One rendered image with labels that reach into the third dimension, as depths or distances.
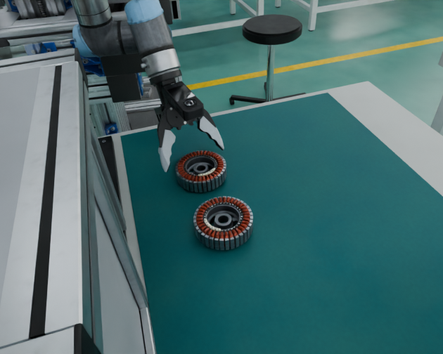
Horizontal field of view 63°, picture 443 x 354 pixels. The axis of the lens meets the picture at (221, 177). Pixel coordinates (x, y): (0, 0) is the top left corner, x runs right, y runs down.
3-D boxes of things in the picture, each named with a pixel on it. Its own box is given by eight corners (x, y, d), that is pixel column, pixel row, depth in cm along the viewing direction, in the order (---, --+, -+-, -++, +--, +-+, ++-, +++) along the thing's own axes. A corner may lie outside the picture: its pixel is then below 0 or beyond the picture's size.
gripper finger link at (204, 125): (221, 139, 90) (193, 116, 86) (232, 139, 84) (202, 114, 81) (214, 149, 89) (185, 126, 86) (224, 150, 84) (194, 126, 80)
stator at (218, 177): (169, 172, 84) (167, 159, 82) (211, 155, 88) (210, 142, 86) (190, 201, 77) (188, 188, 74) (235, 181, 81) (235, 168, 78)
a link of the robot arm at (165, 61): (179, 46, 76) (142, 55, 73) (186, 68, 77) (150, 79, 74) (169, 53, 83) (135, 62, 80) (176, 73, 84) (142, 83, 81)
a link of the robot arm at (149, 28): (160, -1, 80) (155, -11, 71) (176, 50, 82) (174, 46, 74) (126, 10, 80) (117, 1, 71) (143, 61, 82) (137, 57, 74)
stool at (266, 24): (224, 97, 259) (220, 15, 222) (288, 83, 268) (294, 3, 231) (252, 138, 220) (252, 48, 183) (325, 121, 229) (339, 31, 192)
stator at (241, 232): (222, 199, 77) (221, 186, 74) (264, 225, 71) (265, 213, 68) (183, 230, 71) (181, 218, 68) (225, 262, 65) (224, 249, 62)
